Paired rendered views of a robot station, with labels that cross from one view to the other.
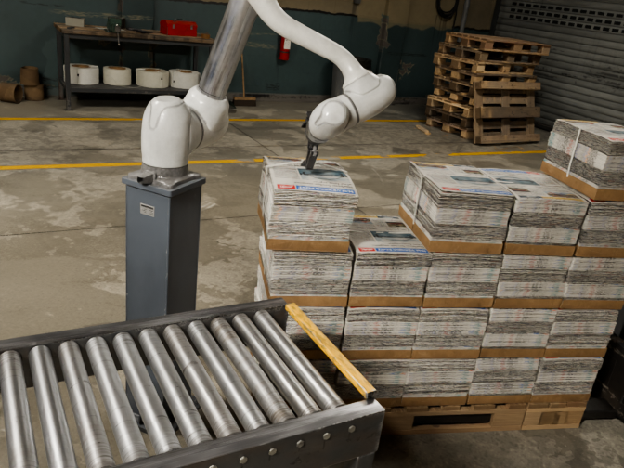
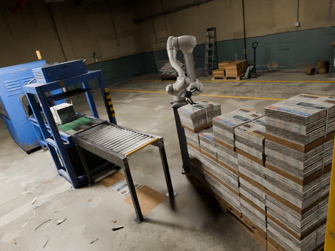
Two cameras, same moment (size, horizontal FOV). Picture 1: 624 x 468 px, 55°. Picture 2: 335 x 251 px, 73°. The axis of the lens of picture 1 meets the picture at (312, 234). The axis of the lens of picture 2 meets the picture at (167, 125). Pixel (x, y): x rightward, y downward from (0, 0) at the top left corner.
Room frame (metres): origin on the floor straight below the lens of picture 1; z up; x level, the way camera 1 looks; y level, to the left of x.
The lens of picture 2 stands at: (1.31, -2.27, 1.82)
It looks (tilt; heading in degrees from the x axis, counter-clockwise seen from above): 21 degrees down; 81
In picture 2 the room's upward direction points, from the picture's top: 11 degrees counter-clockwise
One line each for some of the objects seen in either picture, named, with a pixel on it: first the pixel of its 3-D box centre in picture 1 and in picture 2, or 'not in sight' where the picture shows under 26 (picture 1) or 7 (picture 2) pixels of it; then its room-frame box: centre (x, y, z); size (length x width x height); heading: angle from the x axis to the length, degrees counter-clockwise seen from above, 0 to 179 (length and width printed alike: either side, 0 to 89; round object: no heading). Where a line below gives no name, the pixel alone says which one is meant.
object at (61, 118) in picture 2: not in sight; (63, 113); (0.19, 1.86, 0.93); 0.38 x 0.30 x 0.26; 121
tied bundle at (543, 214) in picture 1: (521, 210); (265, 138); (2.29, -0.82, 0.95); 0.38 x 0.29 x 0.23; 12
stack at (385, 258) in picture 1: (397, 324); (233, 172); (2.19, -0.40, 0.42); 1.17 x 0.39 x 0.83; 104
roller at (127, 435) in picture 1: (114, 397); (117, 139); (1.08, 0.39, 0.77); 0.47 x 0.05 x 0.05; 31
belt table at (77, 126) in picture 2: not in sight; (80, 127); (0.49, 1.37, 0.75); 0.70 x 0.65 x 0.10; 121
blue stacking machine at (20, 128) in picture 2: not in sight; (31, 99); (-0.88, 3.71, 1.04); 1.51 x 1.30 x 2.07; 121
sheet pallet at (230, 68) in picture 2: not in sight; (230, 70); (5.31, 5.72, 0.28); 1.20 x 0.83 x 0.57; 121
